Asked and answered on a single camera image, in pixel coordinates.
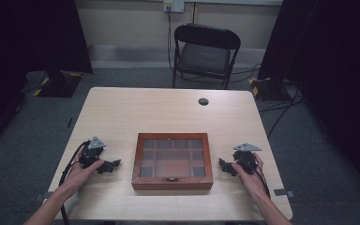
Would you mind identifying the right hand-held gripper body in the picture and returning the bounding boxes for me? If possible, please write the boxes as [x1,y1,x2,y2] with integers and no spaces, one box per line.
[232,142,263,175]

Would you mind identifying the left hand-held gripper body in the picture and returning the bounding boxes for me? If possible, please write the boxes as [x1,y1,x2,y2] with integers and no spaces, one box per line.
[79,136,107,170]

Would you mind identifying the wooden box with glass lid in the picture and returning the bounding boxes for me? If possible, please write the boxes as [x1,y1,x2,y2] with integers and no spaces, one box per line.
[131,132,215,191]

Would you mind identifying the person's right hand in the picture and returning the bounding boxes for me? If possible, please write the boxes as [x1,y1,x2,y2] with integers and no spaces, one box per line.
[231,152,268,201]

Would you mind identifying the person's left hand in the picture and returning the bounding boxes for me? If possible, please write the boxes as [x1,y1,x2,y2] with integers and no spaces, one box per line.
[63,146,105,197]

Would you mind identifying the black stand base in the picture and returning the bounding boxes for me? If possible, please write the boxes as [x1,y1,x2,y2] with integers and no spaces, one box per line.
[248,76,292,102]
[33,70,84,98]

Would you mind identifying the black folding chair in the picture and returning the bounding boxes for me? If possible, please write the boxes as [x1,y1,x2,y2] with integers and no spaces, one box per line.
[172,22,242,91]

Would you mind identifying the black curtain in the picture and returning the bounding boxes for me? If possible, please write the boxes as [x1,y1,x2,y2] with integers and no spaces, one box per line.
[0,0,94,158]
[257,0,360,201]

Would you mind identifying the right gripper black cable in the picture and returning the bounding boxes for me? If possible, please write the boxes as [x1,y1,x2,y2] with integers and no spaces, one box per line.
[252,160,272,200]

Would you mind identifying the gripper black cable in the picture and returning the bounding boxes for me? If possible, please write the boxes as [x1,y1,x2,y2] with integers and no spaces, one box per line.
[58,140,91,225]
[252,160,272,200]

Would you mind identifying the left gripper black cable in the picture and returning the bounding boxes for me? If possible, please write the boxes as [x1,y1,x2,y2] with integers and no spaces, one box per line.
[58,140,91,225]

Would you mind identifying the black floor cables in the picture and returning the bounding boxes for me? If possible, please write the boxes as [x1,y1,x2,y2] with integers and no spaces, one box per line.
[231,63,308,140]

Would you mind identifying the black wall cable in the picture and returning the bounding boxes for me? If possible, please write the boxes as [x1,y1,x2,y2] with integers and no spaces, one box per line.
[166,6,176,73]

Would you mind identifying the wall power outlet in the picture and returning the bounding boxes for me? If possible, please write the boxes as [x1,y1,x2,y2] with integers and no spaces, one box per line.
[163,0,186,13]

